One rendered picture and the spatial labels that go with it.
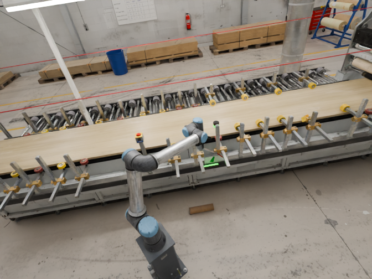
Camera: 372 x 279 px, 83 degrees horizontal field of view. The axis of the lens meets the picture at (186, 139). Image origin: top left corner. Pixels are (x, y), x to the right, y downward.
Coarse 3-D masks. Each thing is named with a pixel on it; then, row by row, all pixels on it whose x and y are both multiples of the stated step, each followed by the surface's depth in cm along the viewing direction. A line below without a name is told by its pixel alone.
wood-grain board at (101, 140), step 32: (256, 96) 293; (288, 96) 283; (320, 96) 273; (352, 96) 264; (96, 128) 279; (128, 128) 269; (160, 128) 260; (224, 128) 244; (256, 128) 238; (0, 160) 250; (32, 160) 242; (64, 160) 235
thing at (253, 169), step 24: (336, 120) 246; (360, 144) 282; (96, 168) 245; (120, 168) 250; (240, 168) 280; (264, 168) 285; (288, 168) 292; (96, 192) 269; (120, 192) 280; (144, 192) 281; (168, 192) 291; (24, 216) 284
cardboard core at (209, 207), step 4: (208, 204) 263; (212, 204) 262; (192, 208) 261; (196, 208) 260; (200, 208) 260; (204, 208) 259; (208, 208) 259; (212, 208) 260; (192, 212) 259; (196, 212) 259; (200, 212) 261
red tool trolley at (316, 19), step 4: (316, 8) 756; (320, 8) 748; (328, 8) 742; (316, 12) 739; (320, 12) 742; (328, 12) 750; (312, 16) 748; (320, 16) 750; (324, 16) 754; (328, 16) 759; (312, 20) 754; (316, 20) 757; (312, 24) 762; (316, 24) 765; (320, 24) 769; (312, 28) 770; (324, 28) 786
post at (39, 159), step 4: (36, 156) 200; (40, 156) 202; (40, 160) 201; (40, 164) 204; (44, 164) 206; (44, 168) 208; (48, 168) 211; (48, 172) 211; (52, 172) 216; (52, 176) 215
